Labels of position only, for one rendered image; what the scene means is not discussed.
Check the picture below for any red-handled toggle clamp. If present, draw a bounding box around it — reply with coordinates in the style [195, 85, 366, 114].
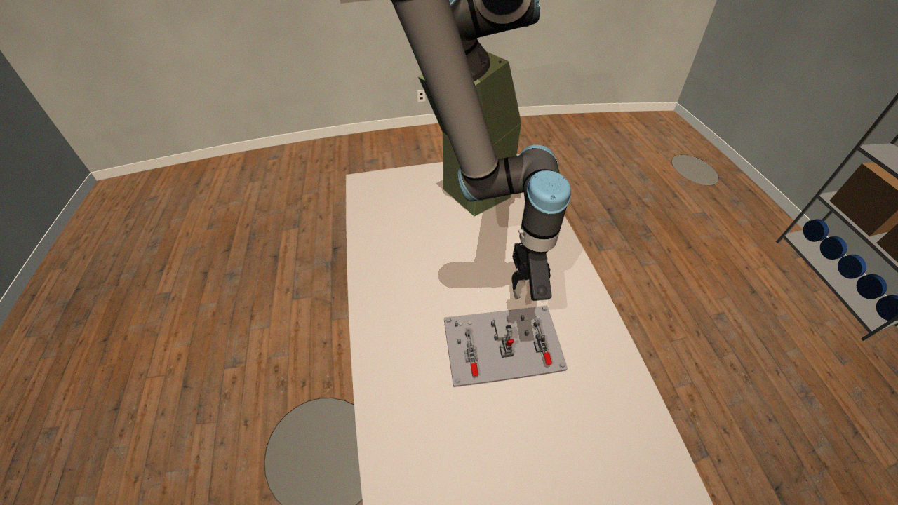
[534, 318, 552, 365]

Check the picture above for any grey toggle clamp with red handle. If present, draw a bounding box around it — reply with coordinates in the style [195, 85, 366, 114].
[464, 328, 478, 376]

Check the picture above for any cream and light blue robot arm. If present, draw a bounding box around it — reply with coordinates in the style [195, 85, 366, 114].
[391, 0, 571, 301]

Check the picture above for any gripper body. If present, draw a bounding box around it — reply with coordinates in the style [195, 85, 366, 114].
[512, 243, 548, 280]

